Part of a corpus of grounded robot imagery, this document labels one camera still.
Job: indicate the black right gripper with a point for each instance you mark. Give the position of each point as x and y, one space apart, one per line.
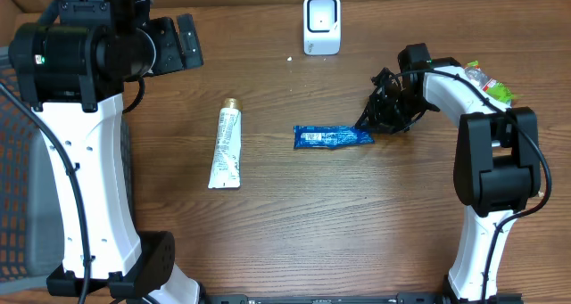
377 121

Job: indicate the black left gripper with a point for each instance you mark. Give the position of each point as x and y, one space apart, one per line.
175 57

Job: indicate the blue snack wrapper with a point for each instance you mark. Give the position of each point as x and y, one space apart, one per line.
329 137

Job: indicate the green snack bag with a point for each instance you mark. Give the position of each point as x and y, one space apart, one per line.
491 86

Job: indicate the white tube with gold cap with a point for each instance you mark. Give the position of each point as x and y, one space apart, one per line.
225 168

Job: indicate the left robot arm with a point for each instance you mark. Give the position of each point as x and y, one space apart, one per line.
71 65

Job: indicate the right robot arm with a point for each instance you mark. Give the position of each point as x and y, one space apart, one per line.
496 167

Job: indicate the white barcode scanner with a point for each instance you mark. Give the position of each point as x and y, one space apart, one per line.
321 27

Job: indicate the grey plastic basket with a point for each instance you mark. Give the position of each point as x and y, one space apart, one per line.
39 224

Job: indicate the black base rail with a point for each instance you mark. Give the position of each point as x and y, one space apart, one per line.
400 298

